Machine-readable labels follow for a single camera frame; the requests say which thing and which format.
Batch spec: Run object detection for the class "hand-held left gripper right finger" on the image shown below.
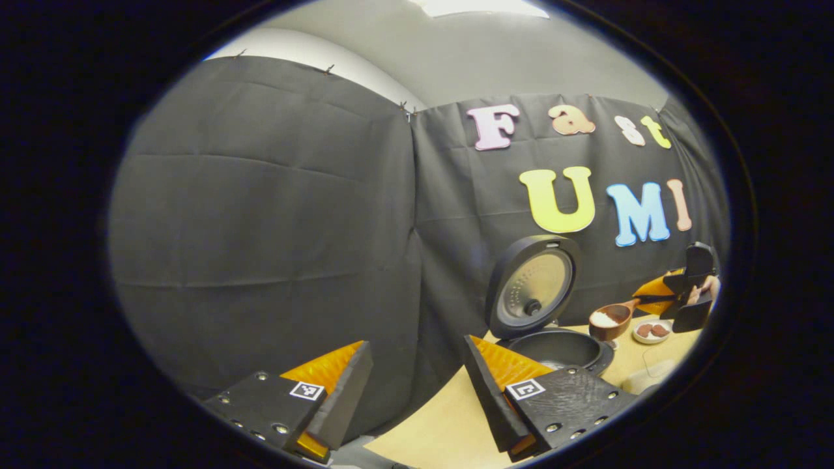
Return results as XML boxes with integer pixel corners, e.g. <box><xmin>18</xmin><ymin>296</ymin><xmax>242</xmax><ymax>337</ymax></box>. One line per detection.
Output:
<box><xmin>461</xmin><ymin>335</ymin><xmax>639</xmax><ymax>463</ymax></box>

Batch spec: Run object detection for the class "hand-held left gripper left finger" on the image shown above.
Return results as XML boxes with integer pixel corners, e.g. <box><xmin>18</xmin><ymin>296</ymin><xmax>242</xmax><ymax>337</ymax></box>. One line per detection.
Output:
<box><xmin>202</xmin><ymin>340</ymin><xmax>375</xmax><ymax>464</ymax></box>

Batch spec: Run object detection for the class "clear glass container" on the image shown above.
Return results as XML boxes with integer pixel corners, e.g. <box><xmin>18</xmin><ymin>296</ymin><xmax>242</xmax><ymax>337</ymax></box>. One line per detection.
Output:
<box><xmin>642</xmin><ymin>348</ymin><xmax>683</xmax><ymax>395</ymax></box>

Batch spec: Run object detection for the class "brown wooden spoon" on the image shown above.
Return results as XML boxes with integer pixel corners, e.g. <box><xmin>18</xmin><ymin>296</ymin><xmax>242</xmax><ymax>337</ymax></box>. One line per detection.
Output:
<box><xmin>588</xmin><ymin>296</ymin><xmax>659</xmax><ymax>343</ymax></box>

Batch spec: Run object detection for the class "grey rice cooker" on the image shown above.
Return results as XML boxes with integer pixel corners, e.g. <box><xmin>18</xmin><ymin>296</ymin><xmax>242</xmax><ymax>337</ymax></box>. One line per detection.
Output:
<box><xmin>485</xmin><ymin>234</ymin><xmax>615</xmax><ymax>382</ymax></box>

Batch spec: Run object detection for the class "white round plate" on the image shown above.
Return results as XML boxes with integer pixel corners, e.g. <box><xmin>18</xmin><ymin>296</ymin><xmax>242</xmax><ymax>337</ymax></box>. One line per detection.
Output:
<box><xmin>632</xmin><ymin>319</ymin><xmax>673</xmax><ymax>345</ymax></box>

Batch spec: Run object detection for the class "black backdrop cloth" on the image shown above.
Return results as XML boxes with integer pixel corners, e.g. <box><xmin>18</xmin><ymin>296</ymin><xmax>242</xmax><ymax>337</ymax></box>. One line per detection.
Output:
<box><xmin>108</xmin><ymin>55</ymin><xmax>730</xmax><ymax>444</ymax></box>

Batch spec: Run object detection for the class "large ceiling light panel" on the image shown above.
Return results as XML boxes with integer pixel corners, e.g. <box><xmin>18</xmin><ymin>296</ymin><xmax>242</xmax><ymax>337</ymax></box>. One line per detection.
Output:
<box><xmin>409</xmin><ymin>0</ymin><xmax>550</xmax><ymax>19</ymax></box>

